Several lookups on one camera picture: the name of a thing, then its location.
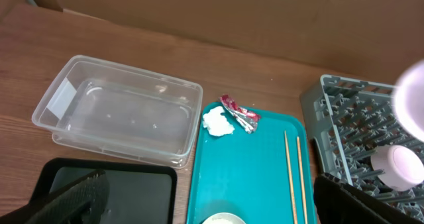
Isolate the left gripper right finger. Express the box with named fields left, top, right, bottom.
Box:
left=313, top=173, right=421, bottom=224

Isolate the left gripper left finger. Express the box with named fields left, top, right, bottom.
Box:
left=1, top=170, right=110, bottom=224

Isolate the wooden chopstick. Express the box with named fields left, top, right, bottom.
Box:
left=296, top=137, right=308, bottom=224
left=284, top=131, right=298, bottom=224

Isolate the pink bowl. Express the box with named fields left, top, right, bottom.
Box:
left=370, top=145, right=423, bottom=192

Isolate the grey bowl with food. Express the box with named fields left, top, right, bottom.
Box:
left=202, top=212, right=246, bottom=224

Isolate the red foil wrapper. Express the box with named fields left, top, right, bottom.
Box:
left=219, top=95, right=261, bottom=134

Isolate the white round plate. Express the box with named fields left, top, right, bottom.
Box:
left=392, top=60, right=423, bottom=141

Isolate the white napkin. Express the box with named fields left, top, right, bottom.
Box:
left=202, top=106, right=235, bottom=137

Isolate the grey dishwasher rack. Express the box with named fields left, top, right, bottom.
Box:
left=300, top=75, right=423, bottom=222

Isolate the black tray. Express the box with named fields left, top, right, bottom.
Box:
left=30, top=158, right=177, bottom=224

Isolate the teal serving tray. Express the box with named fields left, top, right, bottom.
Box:
left=186, top=109, right=317, bottom=223

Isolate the clear plastic bin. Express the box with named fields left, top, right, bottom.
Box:
left=32, top=55, right=203, bottom=168

